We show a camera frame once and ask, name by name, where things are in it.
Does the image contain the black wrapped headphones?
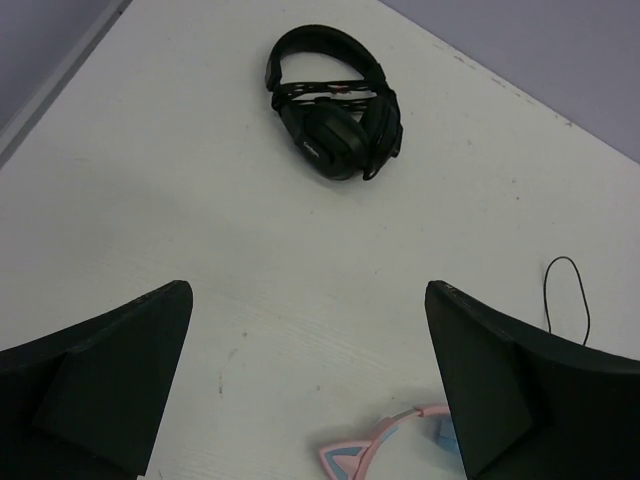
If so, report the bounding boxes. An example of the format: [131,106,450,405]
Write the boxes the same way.
[265,24,404,181]

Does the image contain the thin black headphone cable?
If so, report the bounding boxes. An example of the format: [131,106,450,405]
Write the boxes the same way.
[543,256,591,346]

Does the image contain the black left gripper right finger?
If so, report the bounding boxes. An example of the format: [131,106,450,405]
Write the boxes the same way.
[425,280,639,479]

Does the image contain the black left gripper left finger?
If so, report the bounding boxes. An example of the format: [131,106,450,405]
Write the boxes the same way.
[1,280,193,479]

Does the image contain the pink blue cat-ear headphones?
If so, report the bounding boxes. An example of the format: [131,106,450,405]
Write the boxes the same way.
[318,405,461,480]

